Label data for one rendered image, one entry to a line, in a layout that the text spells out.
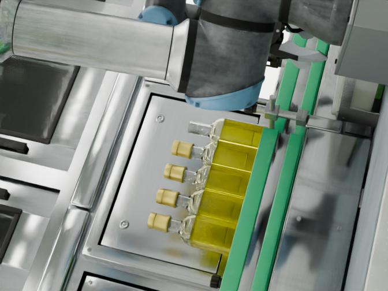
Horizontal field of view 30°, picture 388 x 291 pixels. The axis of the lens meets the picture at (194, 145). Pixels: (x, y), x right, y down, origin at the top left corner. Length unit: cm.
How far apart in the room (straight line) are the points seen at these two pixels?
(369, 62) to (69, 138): 96
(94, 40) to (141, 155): 68
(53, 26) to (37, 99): 83
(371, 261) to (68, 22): 56
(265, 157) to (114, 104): 53
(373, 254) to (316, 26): 36
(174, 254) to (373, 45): 78
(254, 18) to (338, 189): 44
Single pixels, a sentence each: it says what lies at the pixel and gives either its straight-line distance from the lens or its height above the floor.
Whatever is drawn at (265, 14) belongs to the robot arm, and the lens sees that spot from 109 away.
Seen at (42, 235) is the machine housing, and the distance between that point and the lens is 176.
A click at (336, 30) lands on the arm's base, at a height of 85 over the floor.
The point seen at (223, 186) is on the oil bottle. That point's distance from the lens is 152.
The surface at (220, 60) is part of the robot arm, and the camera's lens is 109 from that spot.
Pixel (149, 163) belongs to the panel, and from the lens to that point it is 173.
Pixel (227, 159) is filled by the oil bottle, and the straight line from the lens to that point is 154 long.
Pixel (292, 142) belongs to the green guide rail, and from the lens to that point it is 144.
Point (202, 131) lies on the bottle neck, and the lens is 159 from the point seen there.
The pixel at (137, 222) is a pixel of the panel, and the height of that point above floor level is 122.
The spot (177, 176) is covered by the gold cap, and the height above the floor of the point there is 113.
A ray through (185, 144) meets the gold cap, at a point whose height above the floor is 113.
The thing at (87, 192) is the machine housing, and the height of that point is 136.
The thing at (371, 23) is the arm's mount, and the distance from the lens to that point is 100.
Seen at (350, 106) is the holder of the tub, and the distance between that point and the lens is 144.
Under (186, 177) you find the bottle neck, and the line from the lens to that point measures 155.
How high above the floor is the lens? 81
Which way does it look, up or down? 11 degrees up
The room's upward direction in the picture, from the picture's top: 78 degrees counter-clockwise
